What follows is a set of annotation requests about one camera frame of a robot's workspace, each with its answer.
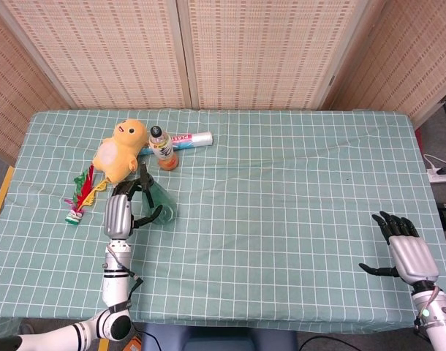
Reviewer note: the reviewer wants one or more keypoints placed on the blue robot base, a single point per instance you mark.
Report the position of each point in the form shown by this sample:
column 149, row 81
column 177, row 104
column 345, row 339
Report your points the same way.
column 215, row 340

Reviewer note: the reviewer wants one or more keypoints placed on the colourful feather shuttlecock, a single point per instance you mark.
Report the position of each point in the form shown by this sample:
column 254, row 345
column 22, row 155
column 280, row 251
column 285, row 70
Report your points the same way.
column 85, row 195

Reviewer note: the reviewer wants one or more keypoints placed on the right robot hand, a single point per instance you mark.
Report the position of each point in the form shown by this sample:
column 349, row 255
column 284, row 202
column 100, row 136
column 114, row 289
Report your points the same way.
column 413, row 256

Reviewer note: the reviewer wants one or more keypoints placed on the green checked tablecloth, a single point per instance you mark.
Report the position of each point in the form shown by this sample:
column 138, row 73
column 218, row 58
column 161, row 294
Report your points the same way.
column 281, row 219

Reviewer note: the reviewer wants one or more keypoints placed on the green spray bottle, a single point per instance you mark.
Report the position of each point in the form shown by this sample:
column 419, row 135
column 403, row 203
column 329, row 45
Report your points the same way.
column 164, row 204

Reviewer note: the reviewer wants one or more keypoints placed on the orange box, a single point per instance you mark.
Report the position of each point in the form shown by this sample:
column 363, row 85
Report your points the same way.
column 135, row 344

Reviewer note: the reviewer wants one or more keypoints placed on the plastic bag roll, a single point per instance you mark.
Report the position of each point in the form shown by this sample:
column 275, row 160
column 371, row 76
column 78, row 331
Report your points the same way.
column 193, row 139

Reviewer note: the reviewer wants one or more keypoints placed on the bamboo folding screen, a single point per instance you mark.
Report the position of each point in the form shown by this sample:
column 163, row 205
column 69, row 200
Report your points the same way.
column 245, row 55

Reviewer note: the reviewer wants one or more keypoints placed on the white power strip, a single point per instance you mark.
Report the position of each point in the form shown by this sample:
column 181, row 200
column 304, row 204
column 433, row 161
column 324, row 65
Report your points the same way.
column 437, row 178

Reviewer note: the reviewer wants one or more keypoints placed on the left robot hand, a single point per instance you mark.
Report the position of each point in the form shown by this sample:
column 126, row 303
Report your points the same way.
column 117, row 215

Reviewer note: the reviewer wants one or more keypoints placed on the orange drink bottle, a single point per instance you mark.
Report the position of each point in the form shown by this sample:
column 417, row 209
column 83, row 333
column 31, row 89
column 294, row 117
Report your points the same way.
column 166, row 153

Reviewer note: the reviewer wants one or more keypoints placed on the yellow plush toy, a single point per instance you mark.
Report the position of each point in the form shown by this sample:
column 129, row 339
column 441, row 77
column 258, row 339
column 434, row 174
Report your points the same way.
column 120, row 153

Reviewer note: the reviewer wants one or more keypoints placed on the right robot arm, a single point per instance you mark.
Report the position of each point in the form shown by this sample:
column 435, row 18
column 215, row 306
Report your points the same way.
column 440, row 318

